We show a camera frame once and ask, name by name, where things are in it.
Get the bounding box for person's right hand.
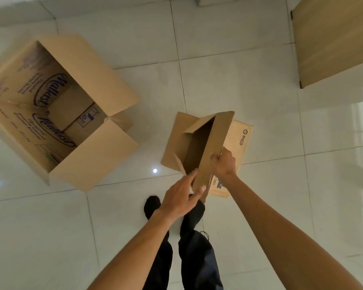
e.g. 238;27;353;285
210;147;238;187

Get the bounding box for person's left hand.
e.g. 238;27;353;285
157;169;207;221

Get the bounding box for small cardboard box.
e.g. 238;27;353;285
161;111;253;204

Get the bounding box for person's left forearm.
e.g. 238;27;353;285
87;210;171;290

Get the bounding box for person's right forearm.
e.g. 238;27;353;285
220;174;363;290

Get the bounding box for black shoe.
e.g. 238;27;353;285
143;195;163;221

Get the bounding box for black trousers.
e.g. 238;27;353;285
142;201;224;290

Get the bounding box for large printed cardboard box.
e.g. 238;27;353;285
0;33;140;193

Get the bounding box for light wooden table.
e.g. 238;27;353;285
291;0;363;89

